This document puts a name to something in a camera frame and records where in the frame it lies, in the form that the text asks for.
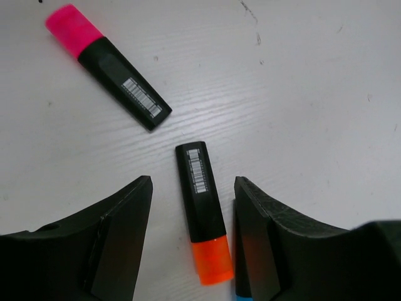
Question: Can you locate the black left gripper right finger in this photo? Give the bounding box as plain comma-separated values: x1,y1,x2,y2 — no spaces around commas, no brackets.
234,176,400,300

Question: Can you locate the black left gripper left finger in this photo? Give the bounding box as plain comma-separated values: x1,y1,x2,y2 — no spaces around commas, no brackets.
1,176,153,300

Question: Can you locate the blue highlighter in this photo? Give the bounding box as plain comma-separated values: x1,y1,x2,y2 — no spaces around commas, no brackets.
235,294,253,301

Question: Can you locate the orange highlighter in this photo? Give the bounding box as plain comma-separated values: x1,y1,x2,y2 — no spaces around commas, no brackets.
175,141,234,285

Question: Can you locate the pink highlighter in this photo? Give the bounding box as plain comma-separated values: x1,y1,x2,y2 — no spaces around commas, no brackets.
45,4,172,131

